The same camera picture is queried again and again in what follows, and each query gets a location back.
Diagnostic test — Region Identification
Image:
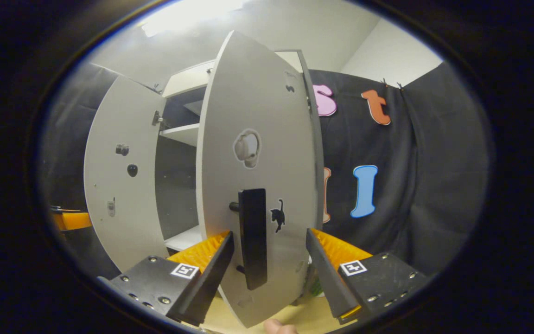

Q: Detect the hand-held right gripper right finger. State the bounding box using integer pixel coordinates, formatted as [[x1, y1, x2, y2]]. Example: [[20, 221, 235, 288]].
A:
[[305, 227, 434, 325]]

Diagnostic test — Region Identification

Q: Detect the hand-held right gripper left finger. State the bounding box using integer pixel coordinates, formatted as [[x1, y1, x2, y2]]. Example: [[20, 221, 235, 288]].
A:
[[98, 231, 235, 326]]

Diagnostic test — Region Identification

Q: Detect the cabinet door with headphone sticker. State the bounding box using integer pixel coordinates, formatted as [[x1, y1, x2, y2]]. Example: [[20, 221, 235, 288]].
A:
[[196, 30, 318, 328]]

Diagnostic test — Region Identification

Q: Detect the black flat door handle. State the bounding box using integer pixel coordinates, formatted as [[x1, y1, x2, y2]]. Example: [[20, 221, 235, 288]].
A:
[[229, 188, 268, 291]]

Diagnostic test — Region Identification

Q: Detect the white and grey cabinet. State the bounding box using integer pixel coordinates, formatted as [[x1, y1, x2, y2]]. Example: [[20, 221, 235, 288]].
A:
[[156, 49, 327, 260]]

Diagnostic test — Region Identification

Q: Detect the white cabinet shelf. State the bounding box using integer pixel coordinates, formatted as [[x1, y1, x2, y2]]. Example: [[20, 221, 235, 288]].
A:
[[159, 123, 201, 148]]

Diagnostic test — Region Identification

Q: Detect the toy watermelon slice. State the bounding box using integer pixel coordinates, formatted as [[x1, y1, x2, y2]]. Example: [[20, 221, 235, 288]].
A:
[[305, 267, 327, 297]]

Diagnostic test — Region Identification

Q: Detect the black backdrop cloth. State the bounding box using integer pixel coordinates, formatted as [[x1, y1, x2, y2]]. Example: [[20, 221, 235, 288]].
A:
[[40, 63, 492, 279]]

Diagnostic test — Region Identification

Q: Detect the cabinet door with camera sticker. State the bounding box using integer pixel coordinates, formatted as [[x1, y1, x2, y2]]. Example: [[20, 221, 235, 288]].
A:
[[84, 76, 169, 273]]

